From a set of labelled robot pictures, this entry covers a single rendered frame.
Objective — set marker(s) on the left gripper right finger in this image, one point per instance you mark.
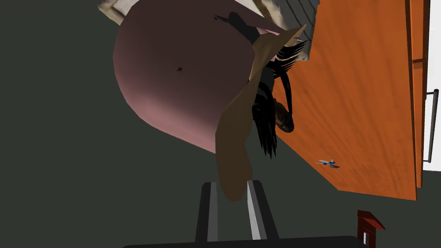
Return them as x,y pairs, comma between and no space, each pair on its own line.
262,213

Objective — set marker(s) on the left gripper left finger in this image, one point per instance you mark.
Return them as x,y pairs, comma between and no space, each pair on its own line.
206,213

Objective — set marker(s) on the tan curved shape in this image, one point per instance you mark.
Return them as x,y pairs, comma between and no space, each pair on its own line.
232,144

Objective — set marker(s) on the blue scissors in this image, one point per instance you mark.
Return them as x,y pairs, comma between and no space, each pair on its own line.
329,163

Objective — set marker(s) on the black plant in brown pot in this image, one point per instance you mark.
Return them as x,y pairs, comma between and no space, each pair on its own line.
264,120

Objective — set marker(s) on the small red box shape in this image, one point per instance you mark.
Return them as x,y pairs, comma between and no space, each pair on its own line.
368,222

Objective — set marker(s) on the pink rounded shape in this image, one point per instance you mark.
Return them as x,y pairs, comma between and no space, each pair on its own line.
172,86

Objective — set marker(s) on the orange wooden cupboard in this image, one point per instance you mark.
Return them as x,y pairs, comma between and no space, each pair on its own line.
355,96

